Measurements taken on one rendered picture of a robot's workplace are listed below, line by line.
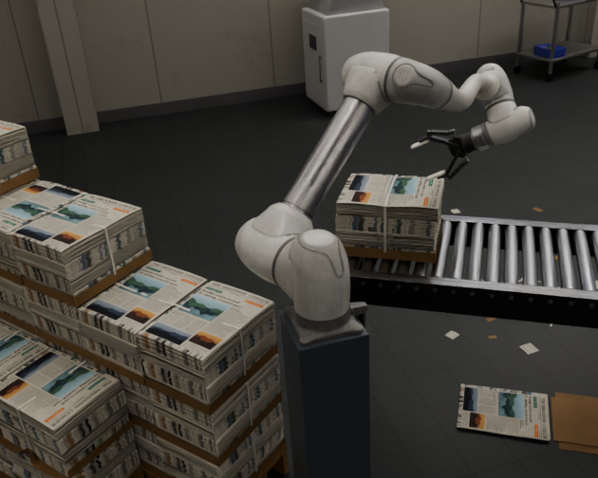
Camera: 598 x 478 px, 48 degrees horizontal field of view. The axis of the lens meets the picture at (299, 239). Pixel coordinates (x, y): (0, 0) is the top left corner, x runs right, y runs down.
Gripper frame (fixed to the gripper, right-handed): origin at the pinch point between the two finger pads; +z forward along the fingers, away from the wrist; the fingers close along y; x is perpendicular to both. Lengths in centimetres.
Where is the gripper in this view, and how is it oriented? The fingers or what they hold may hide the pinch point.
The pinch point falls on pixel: (421, 161)
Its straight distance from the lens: 253.0
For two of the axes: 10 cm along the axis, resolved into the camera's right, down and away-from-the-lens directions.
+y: 4.8, 8.2, 3.1
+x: 2.7, -4.7, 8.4
